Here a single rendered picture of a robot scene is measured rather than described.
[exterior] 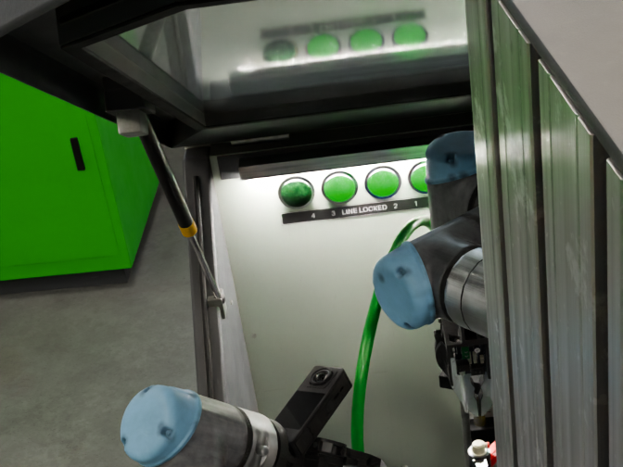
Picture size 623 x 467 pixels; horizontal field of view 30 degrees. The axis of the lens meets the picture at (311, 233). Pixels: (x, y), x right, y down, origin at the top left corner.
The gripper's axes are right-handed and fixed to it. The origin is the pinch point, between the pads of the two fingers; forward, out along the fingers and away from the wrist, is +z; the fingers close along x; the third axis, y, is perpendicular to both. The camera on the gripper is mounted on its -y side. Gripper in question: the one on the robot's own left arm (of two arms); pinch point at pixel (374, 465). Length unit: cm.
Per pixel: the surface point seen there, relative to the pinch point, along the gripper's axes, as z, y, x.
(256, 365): 19.1, -13.4, -39.8
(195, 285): -5.5, -18.8, -30.2
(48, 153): 108, -93, -241
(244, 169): -4.4, -35.5, -27.4
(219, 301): -3.8, -17.3, -26.8
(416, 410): 39.8, -12.5, -24.1
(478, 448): 19.1, -5.6, 1.2
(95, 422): 121, -9, -198
